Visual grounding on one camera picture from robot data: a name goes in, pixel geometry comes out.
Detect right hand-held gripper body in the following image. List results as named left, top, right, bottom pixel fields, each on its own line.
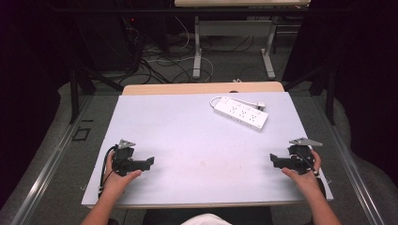
left=287, top=137, right=324, bottom=176

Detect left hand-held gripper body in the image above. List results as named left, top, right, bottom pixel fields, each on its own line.
left=112, top=139, right=141, bottom=177

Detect person's right hand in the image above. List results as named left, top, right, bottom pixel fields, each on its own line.
left=281, top=149, right=323, bottom=196

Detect person's left hand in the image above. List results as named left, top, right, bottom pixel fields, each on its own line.
left=102, top=151, right=143, bottom=199

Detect white board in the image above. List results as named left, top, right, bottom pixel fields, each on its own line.
left=81, top=91, right=334, bottom=209

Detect white power strip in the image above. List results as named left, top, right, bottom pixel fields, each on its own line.
left=213, top=96, right=269, bottom=132

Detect person's black pants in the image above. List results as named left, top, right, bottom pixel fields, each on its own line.
left=142, top=205, right=274, bottom=225

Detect black metal stand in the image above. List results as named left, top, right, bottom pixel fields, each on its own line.
left=283, top=60, right=337, bottom=127
left=69, top=59, right=125, bottom=125

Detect person's white shirt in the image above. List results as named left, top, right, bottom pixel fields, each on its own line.
left=180, top=213, right=233, bottom=225

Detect white-legged desk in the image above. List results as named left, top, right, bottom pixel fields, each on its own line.
left=174, top=0, right=312, bottom=81

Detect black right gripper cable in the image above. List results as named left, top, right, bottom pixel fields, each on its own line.
left=298, top=153, right=327, bottom=199

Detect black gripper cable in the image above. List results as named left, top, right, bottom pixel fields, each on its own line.
left=298, top=153, right=327, bottom=199
left=98, top=144, right=119, bottom=200

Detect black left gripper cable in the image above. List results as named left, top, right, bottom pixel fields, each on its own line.
left=98, top=144, right=119, bottom=200

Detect metal floor rail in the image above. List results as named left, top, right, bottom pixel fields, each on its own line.
left=309, top=93, right=387, bottom=225
left=10, top=95, right=95, bottom=225

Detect white power strip cable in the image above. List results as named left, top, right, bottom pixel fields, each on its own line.
left=208, top=96, right=267, bottom=111

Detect tangle of floor cables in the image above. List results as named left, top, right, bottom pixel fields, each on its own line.
left=120, top=15, right=256, bottom=86

